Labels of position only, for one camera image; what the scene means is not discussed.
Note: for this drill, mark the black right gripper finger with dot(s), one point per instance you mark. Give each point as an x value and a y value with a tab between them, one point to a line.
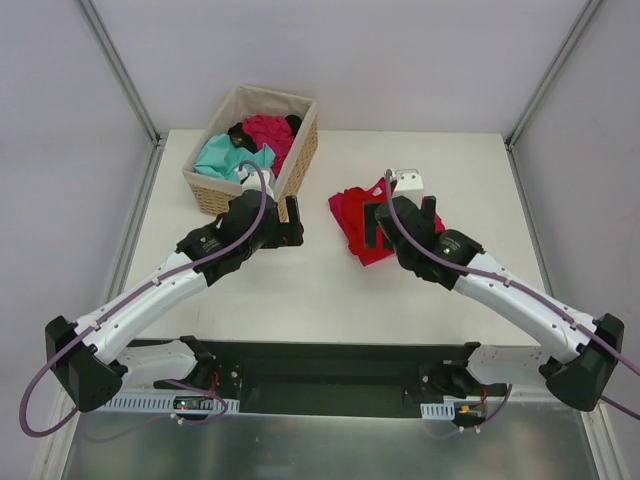
374	237
428	209

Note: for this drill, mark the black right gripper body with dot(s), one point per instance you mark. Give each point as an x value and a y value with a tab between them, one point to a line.
388	235

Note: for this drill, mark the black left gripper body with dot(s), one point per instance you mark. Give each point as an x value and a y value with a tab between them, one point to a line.
288	232

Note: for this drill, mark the red t shirt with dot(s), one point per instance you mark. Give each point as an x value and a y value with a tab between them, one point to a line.
367	256

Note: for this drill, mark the wicker basket with liner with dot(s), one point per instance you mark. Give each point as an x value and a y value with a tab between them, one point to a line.
211	194

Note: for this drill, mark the teal t shirt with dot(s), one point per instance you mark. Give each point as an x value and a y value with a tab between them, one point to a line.
220	158

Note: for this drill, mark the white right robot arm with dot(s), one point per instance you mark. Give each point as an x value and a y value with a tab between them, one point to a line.
576	352

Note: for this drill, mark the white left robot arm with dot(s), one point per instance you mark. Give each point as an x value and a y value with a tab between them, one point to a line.
92	358

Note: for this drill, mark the magenta t shirt in basket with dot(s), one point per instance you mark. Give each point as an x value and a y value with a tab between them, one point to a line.
278	132

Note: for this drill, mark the black t shirt in basket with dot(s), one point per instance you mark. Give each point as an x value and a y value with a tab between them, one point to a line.
240	139

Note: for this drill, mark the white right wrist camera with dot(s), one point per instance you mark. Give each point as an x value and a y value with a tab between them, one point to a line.
408	183

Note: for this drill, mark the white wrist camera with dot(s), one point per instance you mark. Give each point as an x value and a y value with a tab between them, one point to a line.
250	180
408	183

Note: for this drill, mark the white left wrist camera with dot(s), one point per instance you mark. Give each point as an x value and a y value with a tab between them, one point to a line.
250	180

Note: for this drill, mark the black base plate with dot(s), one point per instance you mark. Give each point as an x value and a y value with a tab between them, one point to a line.
383	381

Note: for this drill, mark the right white cable duct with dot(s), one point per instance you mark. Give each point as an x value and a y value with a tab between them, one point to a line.
443	411

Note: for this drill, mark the white cable duct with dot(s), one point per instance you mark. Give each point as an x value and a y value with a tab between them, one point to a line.
167	403
443	411

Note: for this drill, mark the left white cable duct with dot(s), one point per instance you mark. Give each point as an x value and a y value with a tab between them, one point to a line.
167	403

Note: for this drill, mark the right aluminium frame post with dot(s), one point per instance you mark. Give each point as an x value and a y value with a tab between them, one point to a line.
578	29

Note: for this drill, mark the aluminium frame post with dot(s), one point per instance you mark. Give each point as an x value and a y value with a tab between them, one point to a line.
578	29
118	69

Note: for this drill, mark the left aluminium frame post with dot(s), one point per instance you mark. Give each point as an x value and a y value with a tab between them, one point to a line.
118	69

